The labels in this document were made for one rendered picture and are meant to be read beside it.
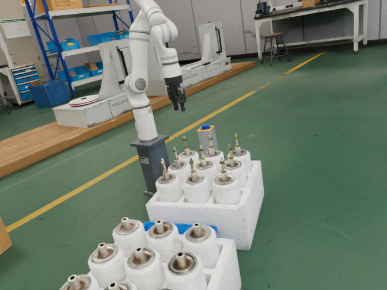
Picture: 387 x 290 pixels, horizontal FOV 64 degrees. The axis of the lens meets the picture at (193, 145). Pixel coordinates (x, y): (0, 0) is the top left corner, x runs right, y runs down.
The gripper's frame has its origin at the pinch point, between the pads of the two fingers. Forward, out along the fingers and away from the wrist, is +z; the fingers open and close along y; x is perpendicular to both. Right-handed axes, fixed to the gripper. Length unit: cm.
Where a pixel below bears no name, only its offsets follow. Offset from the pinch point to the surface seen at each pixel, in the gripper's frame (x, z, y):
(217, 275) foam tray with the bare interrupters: -25, 29, 64
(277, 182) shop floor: 38, 47, 14
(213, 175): 0.0, 25.0, 21.4
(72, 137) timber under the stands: -36, 40, -163
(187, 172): -7.2, 24.4, 12.4
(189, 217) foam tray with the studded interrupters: -16.4, 33.6, 28.7
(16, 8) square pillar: -36, -125, -623
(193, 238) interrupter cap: -27, 22, 56
